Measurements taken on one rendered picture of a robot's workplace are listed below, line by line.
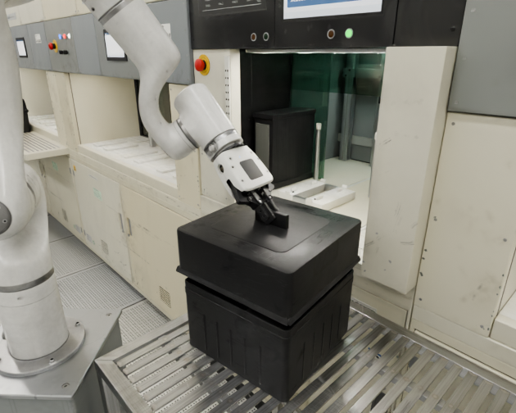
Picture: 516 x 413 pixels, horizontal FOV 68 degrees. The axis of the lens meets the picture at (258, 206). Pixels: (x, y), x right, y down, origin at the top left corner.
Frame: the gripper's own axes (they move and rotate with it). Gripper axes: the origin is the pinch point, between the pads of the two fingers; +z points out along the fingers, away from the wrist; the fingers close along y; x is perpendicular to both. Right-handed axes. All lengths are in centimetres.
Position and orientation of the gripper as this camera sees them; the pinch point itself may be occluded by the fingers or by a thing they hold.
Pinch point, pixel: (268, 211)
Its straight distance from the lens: 80.5
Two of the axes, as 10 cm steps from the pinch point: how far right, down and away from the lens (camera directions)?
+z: 5.5, 8.2, -1.4
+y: 6.2, -2.9, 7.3
